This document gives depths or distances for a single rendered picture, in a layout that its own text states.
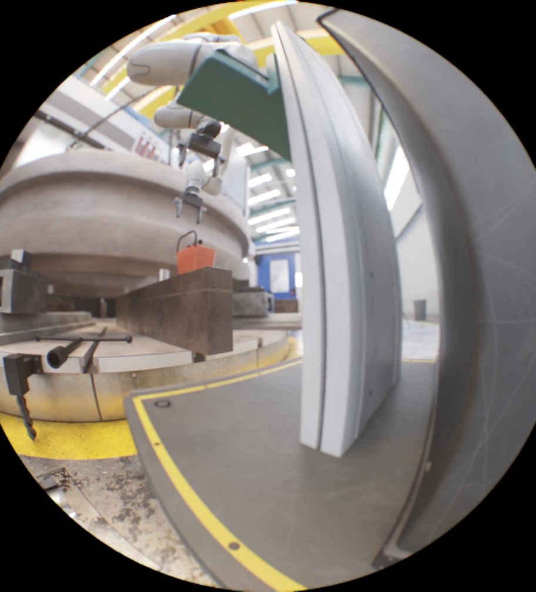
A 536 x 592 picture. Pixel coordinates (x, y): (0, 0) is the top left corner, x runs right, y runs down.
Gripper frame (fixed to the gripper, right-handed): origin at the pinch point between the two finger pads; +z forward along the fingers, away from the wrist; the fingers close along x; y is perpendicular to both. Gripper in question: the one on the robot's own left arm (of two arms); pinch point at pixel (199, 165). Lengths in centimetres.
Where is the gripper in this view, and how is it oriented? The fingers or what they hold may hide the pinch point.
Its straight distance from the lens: 77.6
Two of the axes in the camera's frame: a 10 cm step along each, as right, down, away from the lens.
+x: -7.2, -0.4, -6.9
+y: -6.9, 0.7, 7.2
